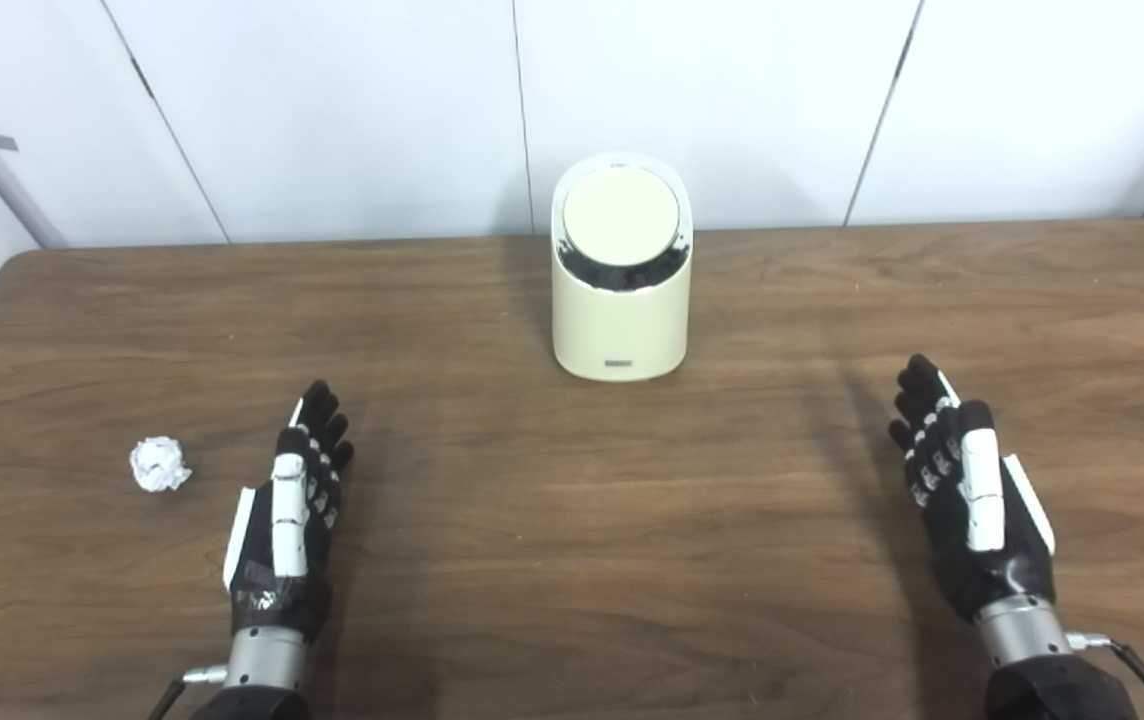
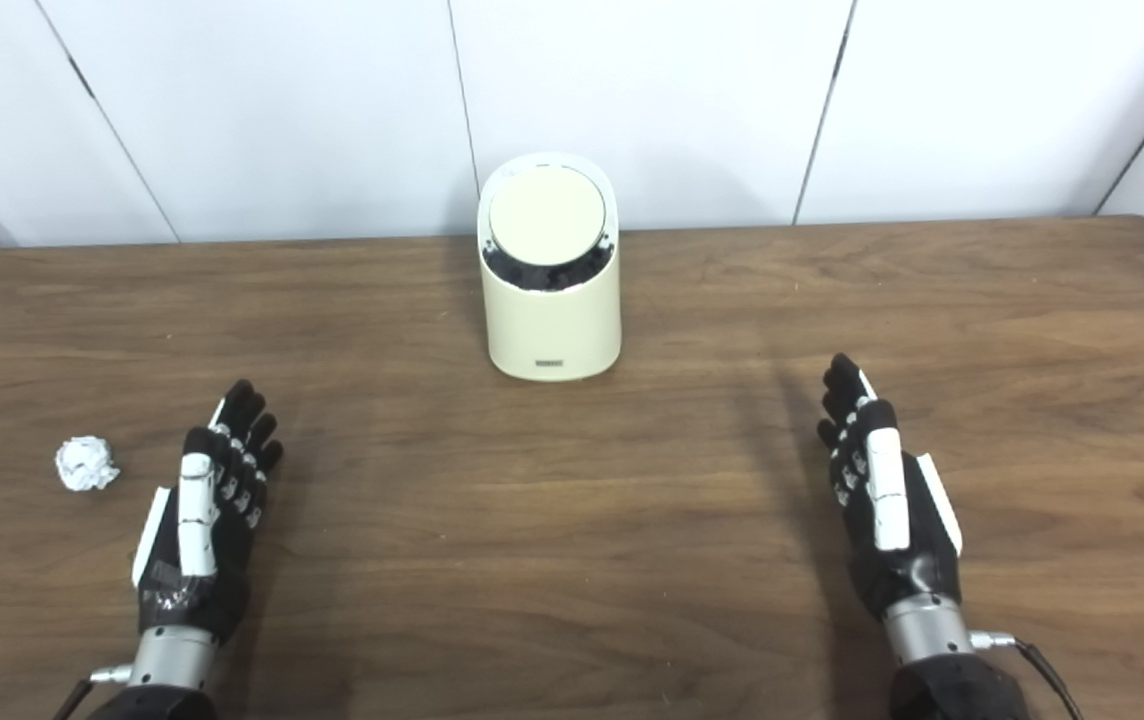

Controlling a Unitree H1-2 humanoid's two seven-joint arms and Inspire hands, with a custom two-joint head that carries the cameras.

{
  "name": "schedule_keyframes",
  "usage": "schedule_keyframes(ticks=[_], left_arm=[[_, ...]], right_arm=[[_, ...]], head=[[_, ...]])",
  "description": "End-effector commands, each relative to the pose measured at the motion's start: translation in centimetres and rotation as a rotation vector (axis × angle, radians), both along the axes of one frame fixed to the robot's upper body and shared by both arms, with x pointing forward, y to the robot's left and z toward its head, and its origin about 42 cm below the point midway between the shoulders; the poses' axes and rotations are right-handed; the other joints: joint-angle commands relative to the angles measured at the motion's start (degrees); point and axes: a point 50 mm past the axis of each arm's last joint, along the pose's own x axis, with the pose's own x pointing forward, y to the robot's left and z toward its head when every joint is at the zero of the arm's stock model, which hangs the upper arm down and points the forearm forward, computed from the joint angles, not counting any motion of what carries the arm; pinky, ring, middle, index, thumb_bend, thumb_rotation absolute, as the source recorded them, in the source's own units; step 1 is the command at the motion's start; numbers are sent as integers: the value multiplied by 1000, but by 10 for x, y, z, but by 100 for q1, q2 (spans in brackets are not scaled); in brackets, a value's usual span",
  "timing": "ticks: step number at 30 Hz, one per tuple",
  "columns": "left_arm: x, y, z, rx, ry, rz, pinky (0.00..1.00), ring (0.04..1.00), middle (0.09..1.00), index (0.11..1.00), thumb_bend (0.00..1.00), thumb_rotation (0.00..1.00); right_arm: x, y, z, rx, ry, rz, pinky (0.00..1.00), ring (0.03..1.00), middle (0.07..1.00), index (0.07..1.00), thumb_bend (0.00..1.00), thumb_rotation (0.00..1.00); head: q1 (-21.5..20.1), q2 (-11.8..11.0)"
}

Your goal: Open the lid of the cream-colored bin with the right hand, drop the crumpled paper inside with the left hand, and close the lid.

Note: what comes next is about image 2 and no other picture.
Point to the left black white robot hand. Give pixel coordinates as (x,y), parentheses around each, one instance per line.
(202,590)

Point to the round cream bin lid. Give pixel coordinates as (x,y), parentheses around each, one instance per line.
(546,212)

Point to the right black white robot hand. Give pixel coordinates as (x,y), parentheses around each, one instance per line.
(917,570)

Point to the cream-colored desktop bin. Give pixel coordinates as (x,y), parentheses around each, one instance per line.
(552,325)

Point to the white paper ball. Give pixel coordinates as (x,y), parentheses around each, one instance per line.
(87,464)

